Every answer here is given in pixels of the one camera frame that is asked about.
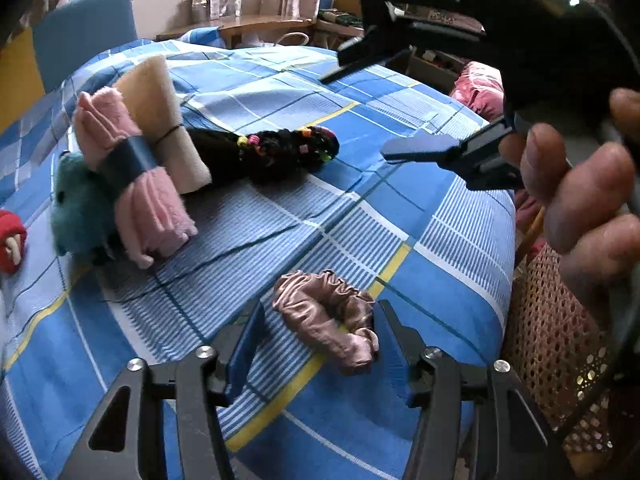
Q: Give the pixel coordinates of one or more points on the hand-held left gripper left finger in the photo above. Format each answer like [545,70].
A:
[246,352]

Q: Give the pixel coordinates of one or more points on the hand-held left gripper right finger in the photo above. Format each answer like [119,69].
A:
[395,360]

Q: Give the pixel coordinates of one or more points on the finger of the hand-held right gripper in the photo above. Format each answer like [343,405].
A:
[450,152]
[380,45]

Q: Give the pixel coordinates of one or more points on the mauve satin scrunchie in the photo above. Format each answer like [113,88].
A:
[320,315]

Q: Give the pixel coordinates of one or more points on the blue plush toy pink dress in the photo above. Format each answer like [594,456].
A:
[80,210]

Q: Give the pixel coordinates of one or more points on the person's right hand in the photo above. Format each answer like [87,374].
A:
[590,200]

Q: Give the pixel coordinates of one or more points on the pink patterned cloth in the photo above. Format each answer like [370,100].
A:
[480,90]

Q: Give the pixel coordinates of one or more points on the wooden desk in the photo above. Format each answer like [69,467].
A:
[250,24]

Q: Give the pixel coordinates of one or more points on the black hairpiece colourful bands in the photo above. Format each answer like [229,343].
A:
[285,152]

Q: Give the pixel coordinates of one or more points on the tan mesh fabric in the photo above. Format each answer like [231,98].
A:
[550,335]

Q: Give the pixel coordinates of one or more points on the clear containers on desk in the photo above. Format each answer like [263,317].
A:
[217,7]

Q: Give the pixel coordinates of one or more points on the pink rolled towel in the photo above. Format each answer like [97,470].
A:
[140,185]

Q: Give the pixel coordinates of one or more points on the beige rolled towel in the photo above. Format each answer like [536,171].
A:
[160,110]

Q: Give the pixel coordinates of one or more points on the small red plush toy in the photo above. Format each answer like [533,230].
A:
[11,242]

